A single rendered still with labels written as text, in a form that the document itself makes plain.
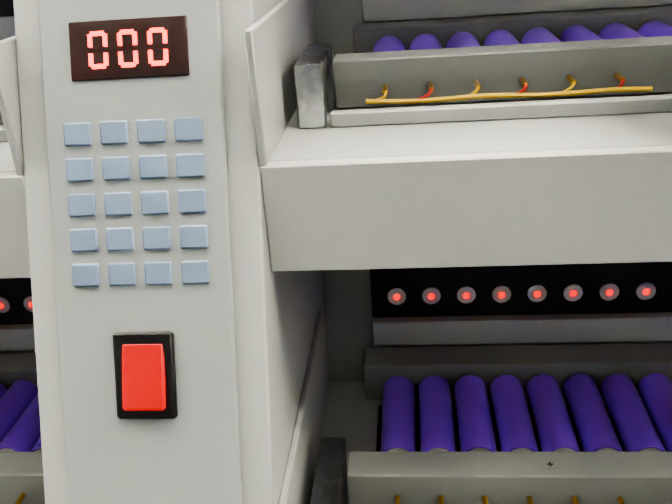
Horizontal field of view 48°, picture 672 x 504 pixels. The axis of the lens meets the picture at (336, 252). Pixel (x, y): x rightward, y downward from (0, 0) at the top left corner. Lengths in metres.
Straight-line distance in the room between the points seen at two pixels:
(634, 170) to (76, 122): 0.21
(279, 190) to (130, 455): 0.12
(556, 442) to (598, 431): 0.02
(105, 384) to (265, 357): 0.06
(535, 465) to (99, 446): 0.20
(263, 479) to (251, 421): 0.02
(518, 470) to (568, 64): 0.19
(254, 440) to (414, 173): 0.12
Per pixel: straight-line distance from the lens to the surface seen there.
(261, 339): 0.29
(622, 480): 0.38
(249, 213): 0.29
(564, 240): 0.30
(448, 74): 0.35
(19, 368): 0.51
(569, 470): 0.38
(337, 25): 0.50
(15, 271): 0.34
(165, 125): 0.30
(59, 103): 0.31
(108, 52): 0.31
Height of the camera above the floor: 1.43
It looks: 4 degrees down
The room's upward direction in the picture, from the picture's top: 2 degrees counter-clockwise
